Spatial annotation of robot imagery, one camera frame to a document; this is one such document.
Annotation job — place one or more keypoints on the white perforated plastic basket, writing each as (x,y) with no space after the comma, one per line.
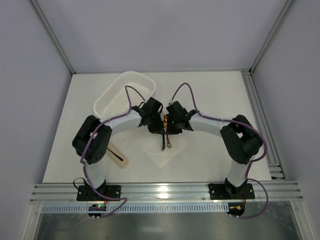
(129,88)

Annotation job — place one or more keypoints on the slotted grey cable duct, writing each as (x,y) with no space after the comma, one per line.
(140,208)

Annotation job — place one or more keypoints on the aluminium rail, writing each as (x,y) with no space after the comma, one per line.
(272,155)
(185,191)

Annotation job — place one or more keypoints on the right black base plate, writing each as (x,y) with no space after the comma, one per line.
(221,191)

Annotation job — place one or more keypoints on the white paper napkin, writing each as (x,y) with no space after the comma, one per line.
(159,152)

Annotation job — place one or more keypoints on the left black controller board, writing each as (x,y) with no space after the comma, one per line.
(95,211)

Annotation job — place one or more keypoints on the right aluminium corner post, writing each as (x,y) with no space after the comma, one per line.
(275,28)

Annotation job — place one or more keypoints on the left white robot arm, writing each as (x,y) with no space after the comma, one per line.
(92,142)

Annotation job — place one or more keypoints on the aluminium front rail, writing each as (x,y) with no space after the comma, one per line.
(185,191)

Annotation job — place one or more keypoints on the right black controller board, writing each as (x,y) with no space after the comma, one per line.
(235,211)

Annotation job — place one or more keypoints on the right side aluminium rail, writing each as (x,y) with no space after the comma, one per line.
(272,155)

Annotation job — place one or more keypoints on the silver table knife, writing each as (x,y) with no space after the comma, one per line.
(163,142)

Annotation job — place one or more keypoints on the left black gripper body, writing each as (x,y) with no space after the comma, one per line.
(157,125)

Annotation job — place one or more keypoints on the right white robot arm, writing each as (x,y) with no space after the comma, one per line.
(241,140)

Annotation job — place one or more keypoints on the left aluminium corner post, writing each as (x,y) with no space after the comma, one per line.
(49,30)

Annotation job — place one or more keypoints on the gold ornate spoon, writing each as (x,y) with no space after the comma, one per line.
(165,124)

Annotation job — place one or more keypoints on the black controller board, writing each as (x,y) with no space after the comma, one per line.
(95,211)
(235,211)

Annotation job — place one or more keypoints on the aluminium corner post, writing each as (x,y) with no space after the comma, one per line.
(275,28)
(49,30)

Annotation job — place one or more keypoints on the beige wooden cutlery tray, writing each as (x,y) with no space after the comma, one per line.
(123,164)

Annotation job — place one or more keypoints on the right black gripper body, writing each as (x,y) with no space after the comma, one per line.
(172,125)

